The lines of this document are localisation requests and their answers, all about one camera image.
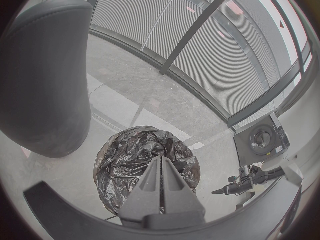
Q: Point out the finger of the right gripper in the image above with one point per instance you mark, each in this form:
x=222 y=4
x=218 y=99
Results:
x=220 y=191

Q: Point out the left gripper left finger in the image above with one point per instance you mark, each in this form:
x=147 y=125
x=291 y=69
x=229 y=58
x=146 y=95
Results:
x=136 y=204

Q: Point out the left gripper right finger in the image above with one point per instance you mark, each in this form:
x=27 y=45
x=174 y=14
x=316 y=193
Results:
x=186 y=202

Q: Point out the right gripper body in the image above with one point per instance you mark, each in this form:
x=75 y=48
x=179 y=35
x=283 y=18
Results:
x=230 y=189

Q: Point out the black plastic bag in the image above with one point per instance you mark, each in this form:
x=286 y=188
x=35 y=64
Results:
x=125 y=159

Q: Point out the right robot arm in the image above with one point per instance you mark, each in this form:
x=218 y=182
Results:
x=260 y=177

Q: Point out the grey metal stand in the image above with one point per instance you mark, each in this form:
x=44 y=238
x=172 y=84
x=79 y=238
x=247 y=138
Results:
x=251 y=195

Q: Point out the pile of clothes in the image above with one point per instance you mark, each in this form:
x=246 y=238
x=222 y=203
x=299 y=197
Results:
x=257 y=164

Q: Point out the dark grey washing machine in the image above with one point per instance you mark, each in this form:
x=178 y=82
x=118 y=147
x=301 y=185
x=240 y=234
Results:
x=260 y=139

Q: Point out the window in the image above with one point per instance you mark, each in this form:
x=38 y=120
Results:
x=200 y=59

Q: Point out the dark grey round chair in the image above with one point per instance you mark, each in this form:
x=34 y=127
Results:
x=45 y=84

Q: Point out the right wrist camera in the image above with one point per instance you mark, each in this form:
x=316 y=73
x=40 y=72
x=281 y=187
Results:
x=232 y=179

